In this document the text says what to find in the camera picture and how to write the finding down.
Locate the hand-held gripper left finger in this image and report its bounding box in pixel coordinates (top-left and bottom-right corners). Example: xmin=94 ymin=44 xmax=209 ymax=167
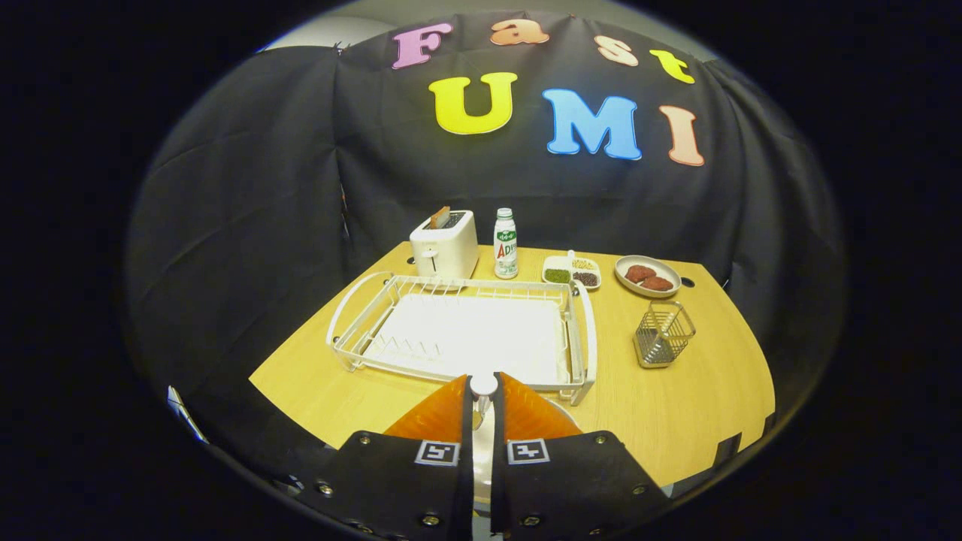
xmin=299 ymin=374 xmax=476 ymax=541

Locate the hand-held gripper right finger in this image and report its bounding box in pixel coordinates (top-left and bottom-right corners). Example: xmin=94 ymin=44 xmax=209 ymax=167
xmin=490 ymin=372 xmax=673 ymax=541

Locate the cream plate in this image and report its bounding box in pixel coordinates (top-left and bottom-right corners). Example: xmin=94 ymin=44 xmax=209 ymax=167
xmin=470 ymin=398 xmax=579 ymax=541

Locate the white wire dish rack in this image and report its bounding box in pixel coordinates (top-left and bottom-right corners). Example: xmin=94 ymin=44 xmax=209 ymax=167
xmin=325 ymin=271 xmax=598 ymax=407

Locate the metal wire basket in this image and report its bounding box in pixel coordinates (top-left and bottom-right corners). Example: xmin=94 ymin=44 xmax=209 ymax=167
xmin=633 ymin=301 xmax=697 ymax=369

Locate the white divided condiment dish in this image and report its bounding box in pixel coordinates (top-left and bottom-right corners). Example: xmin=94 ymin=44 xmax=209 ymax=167
xmin=541 ymin=250 xmax=602 ymax=292

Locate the grey plate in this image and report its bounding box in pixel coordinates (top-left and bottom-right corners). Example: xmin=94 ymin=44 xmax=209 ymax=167
xmin=614 ymin=255 xmax=682 ymax=299

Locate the white toaster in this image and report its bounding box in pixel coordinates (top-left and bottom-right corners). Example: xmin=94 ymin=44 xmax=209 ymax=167
xmin=409 ymin=210 xmax=479 ymax=281

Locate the white drink bottle green label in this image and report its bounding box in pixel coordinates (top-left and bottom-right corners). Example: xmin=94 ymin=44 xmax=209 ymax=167
xmin=493 ymin=207 xmax=519 ymax=280

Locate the black backdrop cloth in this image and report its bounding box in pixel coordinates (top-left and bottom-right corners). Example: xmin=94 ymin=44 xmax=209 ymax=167
xmin=124 ymin=9 xmax=846 ymax=482

